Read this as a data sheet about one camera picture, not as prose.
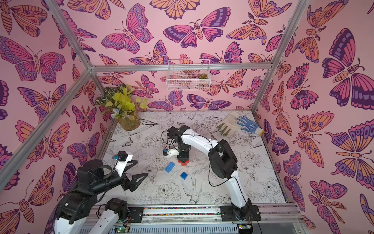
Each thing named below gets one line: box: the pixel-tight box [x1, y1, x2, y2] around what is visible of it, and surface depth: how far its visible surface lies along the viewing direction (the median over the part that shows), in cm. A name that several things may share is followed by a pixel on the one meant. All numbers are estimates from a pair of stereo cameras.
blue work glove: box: [234, 115, 265, 137], surface depth 112 cm
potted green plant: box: [94, 83, 149, 132], surface depth 102 cm
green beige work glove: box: [215, 110, 242, 137], surface depth 112 cm
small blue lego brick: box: [180, 171, 188, 180], surface depth 88 cm
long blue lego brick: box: [164, 161, 176, 174], surface depth 91 cm
